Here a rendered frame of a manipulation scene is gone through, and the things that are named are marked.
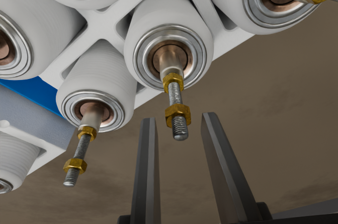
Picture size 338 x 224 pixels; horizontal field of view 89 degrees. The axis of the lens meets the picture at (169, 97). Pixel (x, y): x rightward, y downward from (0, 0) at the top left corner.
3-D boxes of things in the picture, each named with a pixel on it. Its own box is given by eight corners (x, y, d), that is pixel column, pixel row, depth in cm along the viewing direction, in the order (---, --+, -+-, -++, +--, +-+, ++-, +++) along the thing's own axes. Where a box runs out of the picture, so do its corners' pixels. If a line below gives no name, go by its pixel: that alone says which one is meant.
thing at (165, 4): (142, 40, 35) (135, 100, 21) (130, -16, 28) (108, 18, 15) (189, 34, 35) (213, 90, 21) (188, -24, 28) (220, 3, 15)
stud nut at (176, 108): (163, 103, 12) (164, 113, 11) (188, 100, 12) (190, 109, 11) (167, 123, 13) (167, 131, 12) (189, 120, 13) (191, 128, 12)
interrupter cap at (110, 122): (132, 96, 21) (131, 100, 20) (119, 133, 25) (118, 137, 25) (63, 79, 19) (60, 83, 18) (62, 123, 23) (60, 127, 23)
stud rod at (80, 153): (96, 119, 21) (75, 183, 15) (95, 124, 21) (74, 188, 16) (87, 117, 20) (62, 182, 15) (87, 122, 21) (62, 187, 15)
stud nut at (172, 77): (161, 73, 15) (162, 78, 14) (181, 70, 14) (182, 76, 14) (164, 90, 16) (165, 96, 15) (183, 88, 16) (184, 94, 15)
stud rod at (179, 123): (165, 67, 16) (172, 133, 10) (176, 66, 16) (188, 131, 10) (166, 76, 17) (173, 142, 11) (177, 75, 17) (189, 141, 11)
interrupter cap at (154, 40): (142, 91, 21) (141, 95, 20) (123, 27, 16) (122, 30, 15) (204, 83, 20) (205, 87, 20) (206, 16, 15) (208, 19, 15)
